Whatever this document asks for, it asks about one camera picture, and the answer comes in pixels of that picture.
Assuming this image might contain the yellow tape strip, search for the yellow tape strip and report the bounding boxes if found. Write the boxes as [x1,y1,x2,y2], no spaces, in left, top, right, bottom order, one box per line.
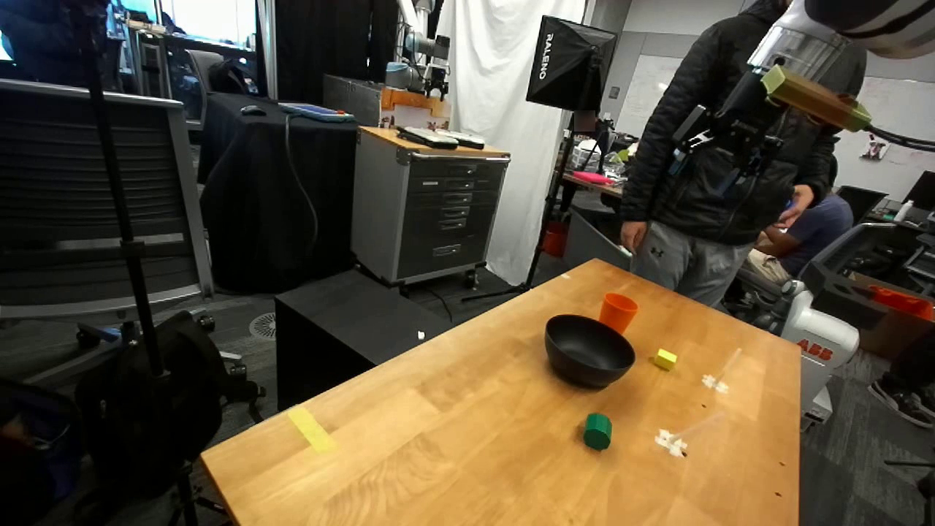
[285,408,339,457]

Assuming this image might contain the yellow wrist camera mount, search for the yellow wrist camera mount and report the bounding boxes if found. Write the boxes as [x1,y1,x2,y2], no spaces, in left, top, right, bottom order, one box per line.
[759,63,873,134]

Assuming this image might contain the black storage crate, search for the black storage crate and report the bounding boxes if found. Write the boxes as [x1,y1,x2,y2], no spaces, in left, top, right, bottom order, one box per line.
[803,219,935,330]

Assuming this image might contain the red container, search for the red container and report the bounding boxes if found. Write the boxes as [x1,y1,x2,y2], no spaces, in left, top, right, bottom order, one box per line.
[541,226,570,262]

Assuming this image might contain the white curtain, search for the white curtain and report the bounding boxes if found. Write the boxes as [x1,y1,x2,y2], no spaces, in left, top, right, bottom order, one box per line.
[434,0,595,289]

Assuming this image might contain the wooden box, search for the wooden box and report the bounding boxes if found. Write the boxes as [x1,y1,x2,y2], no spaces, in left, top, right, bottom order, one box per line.
[376,85,452,133]

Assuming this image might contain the thin grey cable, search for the thin grey cable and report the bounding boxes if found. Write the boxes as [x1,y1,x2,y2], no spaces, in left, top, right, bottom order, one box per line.
[281,115,325,245]

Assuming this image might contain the black tripod pole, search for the black tripod pole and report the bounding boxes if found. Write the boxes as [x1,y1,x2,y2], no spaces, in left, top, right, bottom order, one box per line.
[82,0,201,526]

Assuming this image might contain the low black cabinet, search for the low black cabinet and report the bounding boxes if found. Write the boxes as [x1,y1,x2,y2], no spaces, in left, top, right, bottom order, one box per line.
[271,267,519,412]

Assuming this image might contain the black bowl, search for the black bowl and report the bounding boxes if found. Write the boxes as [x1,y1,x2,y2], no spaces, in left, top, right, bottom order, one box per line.
[543,314,637,396]

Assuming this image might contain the orange plastic cup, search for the orange plastic cup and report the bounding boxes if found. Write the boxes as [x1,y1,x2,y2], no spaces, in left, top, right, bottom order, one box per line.
[595,289,643,338]

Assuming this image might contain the white ABB robot base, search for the white ABB robot base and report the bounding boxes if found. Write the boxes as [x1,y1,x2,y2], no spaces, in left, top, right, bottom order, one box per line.
[776,279,864,418]

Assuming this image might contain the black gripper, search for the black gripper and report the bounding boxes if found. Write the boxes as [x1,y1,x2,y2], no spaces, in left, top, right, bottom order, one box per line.
[668,69,792,172]

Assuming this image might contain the black softbox light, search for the black softbox light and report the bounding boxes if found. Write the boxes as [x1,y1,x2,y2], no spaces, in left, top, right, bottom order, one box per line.
[522,12,618,123]

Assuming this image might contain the black curtain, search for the black curtain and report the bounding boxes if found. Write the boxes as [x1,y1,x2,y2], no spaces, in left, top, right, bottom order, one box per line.
[271,0,404,85]

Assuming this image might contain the softbox light stand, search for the softbox light stand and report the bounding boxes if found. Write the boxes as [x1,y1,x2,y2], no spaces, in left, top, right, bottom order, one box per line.
[522,115,592,292]

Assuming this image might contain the grey drawer cabinet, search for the grey drawer cabinet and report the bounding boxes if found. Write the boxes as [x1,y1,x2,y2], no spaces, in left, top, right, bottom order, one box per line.
[347,127,515,289]

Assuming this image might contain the person in black jacket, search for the person in black jacket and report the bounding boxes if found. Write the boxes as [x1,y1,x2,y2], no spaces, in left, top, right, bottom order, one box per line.
[618,0,871,311]

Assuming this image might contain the black backpack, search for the black backpack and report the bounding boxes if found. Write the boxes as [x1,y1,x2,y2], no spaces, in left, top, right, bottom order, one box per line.
[69,316,230,501]

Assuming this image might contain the person in grey tshirt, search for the person in grey tshirt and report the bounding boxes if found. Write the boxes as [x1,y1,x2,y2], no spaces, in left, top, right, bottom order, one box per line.
[753,190,860,282]

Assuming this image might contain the green block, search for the green block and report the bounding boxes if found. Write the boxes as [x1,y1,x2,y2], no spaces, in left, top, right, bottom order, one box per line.
[582,411,616,454]

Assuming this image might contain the wooden office desk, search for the wooden office desk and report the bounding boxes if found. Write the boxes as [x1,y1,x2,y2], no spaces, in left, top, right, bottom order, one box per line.
[560,164,632,213]

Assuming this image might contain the blue folder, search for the blue folder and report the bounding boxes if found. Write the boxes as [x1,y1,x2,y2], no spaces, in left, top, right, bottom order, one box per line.
[275,101,358,127]

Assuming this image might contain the grey mesh office chair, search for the grey mesh office chair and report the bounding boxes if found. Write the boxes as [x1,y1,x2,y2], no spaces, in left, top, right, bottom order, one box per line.
[0,77,215,324]

